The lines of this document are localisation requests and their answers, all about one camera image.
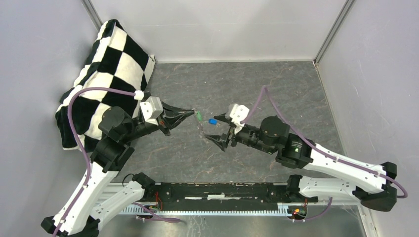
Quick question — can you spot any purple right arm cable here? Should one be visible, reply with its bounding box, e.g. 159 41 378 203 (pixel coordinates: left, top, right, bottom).
240 85 409 223

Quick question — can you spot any blue tagged key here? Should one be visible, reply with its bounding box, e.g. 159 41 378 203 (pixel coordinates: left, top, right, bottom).
208 118 219 126

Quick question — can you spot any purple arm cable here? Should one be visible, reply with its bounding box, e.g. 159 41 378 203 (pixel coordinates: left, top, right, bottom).
240 85 409 223
51 87 181 237

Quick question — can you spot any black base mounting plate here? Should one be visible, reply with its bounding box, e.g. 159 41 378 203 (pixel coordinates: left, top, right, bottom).
137 183 318 211

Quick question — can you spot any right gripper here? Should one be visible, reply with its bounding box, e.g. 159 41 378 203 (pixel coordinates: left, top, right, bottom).
204 112 275 155

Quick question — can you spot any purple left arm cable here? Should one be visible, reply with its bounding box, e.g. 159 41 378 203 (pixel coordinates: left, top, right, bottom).
51 87 181 237

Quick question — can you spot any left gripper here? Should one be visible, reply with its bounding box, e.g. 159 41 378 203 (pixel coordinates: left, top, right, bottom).
123 98 196 142

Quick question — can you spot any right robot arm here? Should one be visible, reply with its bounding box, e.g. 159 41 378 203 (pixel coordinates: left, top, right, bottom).
205 114 397 212

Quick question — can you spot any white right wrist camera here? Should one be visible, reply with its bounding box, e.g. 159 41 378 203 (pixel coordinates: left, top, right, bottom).
225 103 250 126

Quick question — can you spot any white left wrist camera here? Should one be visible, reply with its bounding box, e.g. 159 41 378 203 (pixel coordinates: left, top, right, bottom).
140 96 164 125

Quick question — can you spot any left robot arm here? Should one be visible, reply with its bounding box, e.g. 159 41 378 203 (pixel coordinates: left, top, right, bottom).
41 96 194 237

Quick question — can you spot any green tagged key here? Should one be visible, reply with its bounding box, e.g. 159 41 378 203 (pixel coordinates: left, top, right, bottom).
195 111 202 120

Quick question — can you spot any white slotted cable duct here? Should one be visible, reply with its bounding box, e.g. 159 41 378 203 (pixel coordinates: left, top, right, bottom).
120 204 292 217

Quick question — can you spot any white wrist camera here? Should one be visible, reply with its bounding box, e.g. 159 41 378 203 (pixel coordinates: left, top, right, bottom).
225 103 250 126
140 96 164 125

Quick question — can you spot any black white checkered blanket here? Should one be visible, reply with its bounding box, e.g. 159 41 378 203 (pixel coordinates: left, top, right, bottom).
54 19 156 153

